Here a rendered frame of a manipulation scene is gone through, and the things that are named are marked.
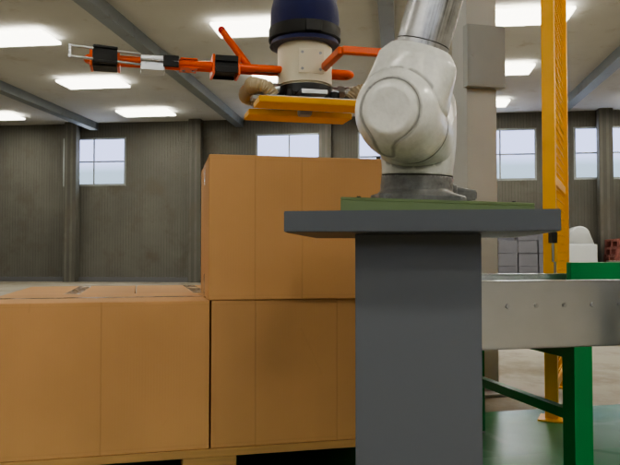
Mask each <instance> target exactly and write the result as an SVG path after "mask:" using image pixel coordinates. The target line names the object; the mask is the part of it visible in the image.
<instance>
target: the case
mask: <svg viewBox="0 0 620 465"><path fill-rule="evenodd" d="M381 176H382V164H381V160H380V159H349V158H318V157H287V156H257V155H226V154H209V157H208V159H207V161H206V163H205V165H204V168H203V170H202V172H201V292H202V293H203V294H204V295H205V296H206V297H207V298H208V299H209V300H210V301H215V300H284V299H354V298H355V238H313V237H308V236H303V235H299V234H294V233H288V232H285V231H284V212H285V211H308V210H340V201H341V199H340V198H341V197H371V195H374V194H377V193H378V192H379V191H380V184H381Z"/></svg>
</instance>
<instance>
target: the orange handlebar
mask: <svg viewBox="0 0 620 465"><path fill-rule="evenodd" d="M381 49H382V48H370V47H358V46H345V45H344V46H342V47H341V46H339V47H337V49H336V50H335V51H334V52H333V53H332V54H331V55H330V56H329V57H328V58H327V59H326V60H325V61H324V62H323V63H322V65H321V67H322V69H323V70H324V71H328V70H329V69H330V68H331V67H332V66H333V65H334V64H335V63H336V62H337V61H338V60H339V59H340V58H341V57H342V56H343V55H344V54H347V55H360V56H373V57H377V55H378V52H379V50H381ZM119 59H120V61H127V62H135V63H140V62H141V61H140V57H139V56H125V55H120V58H119ZM120 67H135V68H140V66H135V65H127V64H120ZM165 69H166V70H180V71H179V72H180V73H194V74H195V73H196V72H210V69H212V62H210V61H198V60H197V58H185V57H181V59H179V67H168V66H166V67H165ZM281 70H282V67H281V66H268V65H254V64H241V74H242V75H258V76H273V77H277V76H278V73H280V72H281ZM257 72H258V73H257ZM259 72H267V73H259ZM270 73H271V74H270ZM272 73H277V74H272ZM331 73H332V79H333V80H350V79H352V78H353V76H354V74H353V72H352V71H350V70H338V69H332V71H331Z"/></svg>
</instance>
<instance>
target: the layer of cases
mask: <svg viewBox="0 0 620 465"><path fill-rule="evenodd" d="M344 439H355V298H354V299H284V300H215V301H210V300H209V299H208V298H207V297H206V296H205V295H204V294H203V293H202V292H201V285H138V286H137V293H136V286H135V285H133V286H41V287H29V288H27V289H23V290H20V291H16V292H12V293H8V294H5V295H2V296H0V462H10V461H24V460H38V459H65V458H79V457H94V456H108V455H122V454H136V453H150V452H163V451H177V450H191V449H205V448H209V446H210V447H211V448H219V447H246V446H260V445H274V444H288V443H303V442H316V441H330V440H344Z"/></svg>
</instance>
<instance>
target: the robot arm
mask: <svg viewBox="0 0 620 465"><path fill-rule="evenodd" d="M462 2H463V0H408V1H407V5H406V7H405V11H404V15H403V18H402V21H401V24H400V28H399V34H398V38H397V39H396V40H395V41H392V42H390V43H388V44H387V45H385V46H384V47H383V48H382V49H381V50H379V52H378V55H377V57H376V60H375V62H374V65H373V67H372V69H371V71H370V74H369V76H368V78H367V80H366V81H365V82H364V84H363V86H362V87H361V89H360V91H359V93H358V96H357V99H356V103H355V121H356V124H357V127H358V130H359V132H360V134H361V136H362V138H363V140H364V141H365V143H366V144H367V145H368V146H369V147H370V148H371V149H372V150H373V151H374V152H376V153H377V154H379V155H380V156H381V164H382V176H381V184H380V191H379V192H378V193H377V194H374V195H371V197H375V198H404V199H433V200H461V201H473V200H475V199H476V198H477V192H476V190H472V189H468V188H462V187H458V186H457V185H453V168H454V161H455V153H456V140H457V109H456V101H455V98H454V95H453V93H452V92H453V88H454V83H455V79H456V74H457V68H456V66H455V64H454V62H453V60H452V58H451V56H450V54H449V53H448V51H449V47H450V44H451V41H452V38H453V34H454V31H455V28H456V25H457V21H458V18H459V12H460V9H461V6H462Z"/></svg>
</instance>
